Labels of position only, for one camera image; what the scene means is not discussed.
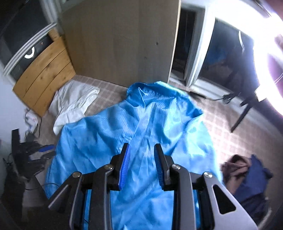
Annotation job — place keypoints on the plaid mat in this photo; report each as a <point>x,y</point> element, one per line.
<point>221,132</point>

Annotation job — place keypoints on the pine plank board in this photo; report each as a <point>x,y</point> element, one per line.
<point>44,75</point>

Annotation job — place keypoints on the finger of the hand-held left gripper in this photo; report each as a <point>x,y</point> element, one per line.
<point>46,147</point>

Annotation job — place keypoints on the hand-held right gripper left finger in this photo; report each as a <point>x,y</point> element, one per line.
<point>125,168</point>

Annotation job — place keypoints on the large plywood board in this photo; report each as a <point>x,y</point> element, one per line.
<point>121,39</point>

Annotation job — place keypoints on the white garment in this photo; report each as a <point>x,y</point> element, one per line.
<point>70,104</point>

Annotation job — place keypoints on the black tripod stand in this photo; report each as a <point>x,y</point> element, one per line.
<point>243,115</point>

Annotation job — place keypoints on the brown garment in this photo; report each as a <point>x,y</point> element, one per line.
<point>234,165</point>

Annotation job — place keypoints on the white power strip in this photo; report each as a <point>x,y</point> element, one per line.
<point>31,120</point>

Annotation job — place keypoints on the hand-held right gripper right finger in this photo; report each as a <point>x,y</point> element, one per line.
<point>159,168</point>

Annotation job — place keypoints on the blue jacket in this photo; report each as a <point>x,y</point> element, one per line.
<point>106,137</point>

